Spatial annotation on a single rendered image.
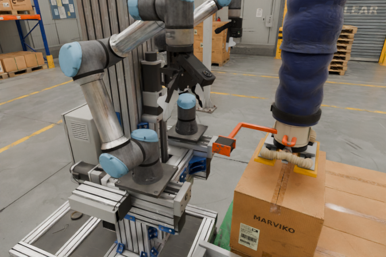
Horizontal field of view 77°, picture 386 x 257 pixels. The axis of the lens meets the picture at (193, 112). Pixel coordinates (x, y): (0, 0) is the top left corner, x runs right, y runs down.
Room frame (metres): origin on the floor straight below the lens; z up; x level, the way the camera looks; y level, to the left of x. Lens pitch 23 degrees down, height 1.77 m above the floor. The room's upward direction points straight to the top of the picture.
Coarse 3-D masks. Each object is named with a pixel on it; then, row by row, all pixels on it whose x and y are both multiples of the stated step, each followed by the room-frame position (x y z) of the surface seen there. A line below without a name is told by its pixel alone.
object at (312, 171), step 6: (312, 144) 1.12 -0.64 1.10; (318, 144) 1.17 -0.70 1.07; (318, 150) 1.10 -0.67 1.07; (300, 156) 1.04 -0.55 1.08; (306, 156) 1.00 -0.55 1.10; (312, 156) 1.04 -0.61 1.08; (318, 156) 1.05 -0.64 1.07; (294, 168) 0.95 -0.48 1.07; (300, 168) 0.95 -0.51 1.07; (312, 168) 0.94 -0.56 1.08; (306, 174) 0.92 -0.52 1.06; (312, 174) 0.91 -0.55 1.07
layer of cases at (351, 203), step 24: (336, 168) 1.67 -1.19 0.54; (360, 168) 1.67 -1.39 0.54; (336, 192) 1.38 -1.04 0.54; (360, 192) 1.38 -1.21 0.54; (384, 192) 1.38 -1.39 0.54; (336, 216) 1.16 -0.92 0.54; (360, 216) 1.16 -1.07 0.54; (384, 216) 1.16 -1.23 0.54; (336, 240) 0.99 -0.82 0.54; (360, 240) 0.99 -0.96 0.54; (384, 240) 0.99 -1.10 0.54
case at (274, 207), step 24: (264, 168) 1.13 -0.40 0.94; (288, 168) 1.13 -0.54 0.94; (240, 192) 0.93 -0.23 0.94; (264, 192) 0.93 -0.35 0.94; (288, 192) 0.93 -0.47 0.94; (312, 192) 0.93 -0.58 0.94; (240, 216) 0.93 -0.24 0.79; (264, 216) 0.87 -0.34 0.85; (288, 216) 0.83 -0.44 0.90; (312, 216) 0.79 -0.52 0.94; (240, 240) 0.92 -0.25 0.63; (264, 240) 0.87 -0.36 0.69; (288, 240) 0.82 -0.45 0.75; (312, 240) 0.77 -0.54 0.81
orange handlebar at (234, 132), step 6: (240, 126) 1.15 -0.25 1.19; (246, 126) 1.17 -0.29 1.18; (252, 126) 1.16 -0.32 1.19; (258, 126) 1.15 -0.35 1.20; (234, 132) 1.08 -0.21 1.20; (270, 132) 1.12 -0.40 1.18; (276, 132) 1.10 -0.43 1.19; (294, 138) 1.02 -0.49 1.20; (288, 144) 0.97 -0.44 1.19; (294, 144) 0.98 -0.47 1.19
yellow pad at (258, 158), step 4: (268, 136) 1.25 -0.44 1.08; (272, 136) 1.21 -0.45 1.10; (264, 140) 1.21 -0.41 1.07; (260, 148) 1.13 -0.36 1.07; (268, 148) 1.08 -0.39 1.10; (272, 148) 1.12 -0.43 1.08; (276, 148) 1.12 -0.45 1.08; (256, 156) 1.05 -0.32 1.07; (260, 156) 1.04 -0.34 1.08; (256, 160) 1.03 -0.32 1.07; (260, 160) 1.02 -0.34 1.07; (264, 160) 1.01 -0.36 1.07; (268, 160) 1.01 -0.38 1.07; (272, 160) 1.01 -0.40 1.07; (268, 164) 1.00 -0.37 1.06; (272, 164) 0.99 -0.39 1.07
